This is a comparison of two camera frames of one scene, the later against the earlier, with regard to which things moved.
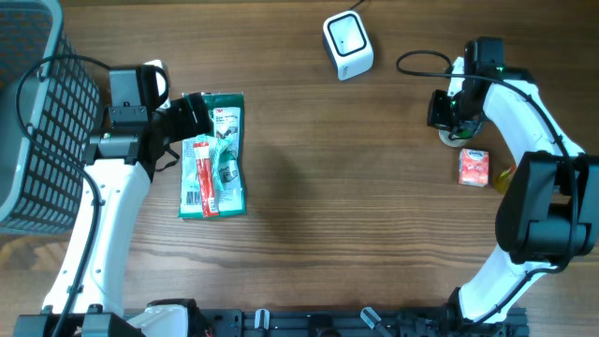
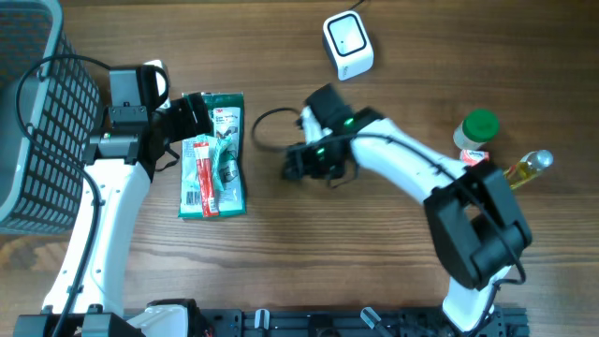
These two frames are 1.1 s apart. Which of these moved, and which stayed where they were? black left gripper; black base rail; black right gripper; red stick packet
Moved: black right gripper
Stayed: black left gripper; red stick packet; black base rail
